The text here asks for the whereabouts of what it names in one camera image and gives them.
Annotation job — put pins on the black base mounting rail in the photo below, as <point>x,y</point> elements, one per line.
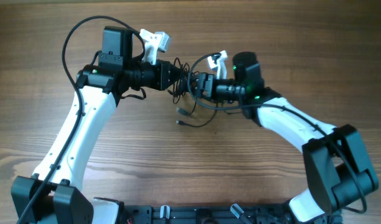
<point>165,214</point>

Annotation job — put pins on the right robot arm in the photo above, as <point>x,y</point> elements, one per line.
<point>338,169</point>

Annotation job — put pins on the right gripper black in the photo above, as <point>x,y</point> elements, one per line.
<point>206,86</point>

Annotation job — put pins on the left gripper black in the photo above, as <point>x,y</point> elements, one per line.
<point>161,78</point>

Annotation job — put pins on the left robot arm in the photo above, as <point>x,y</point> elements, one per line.
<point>127,61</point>

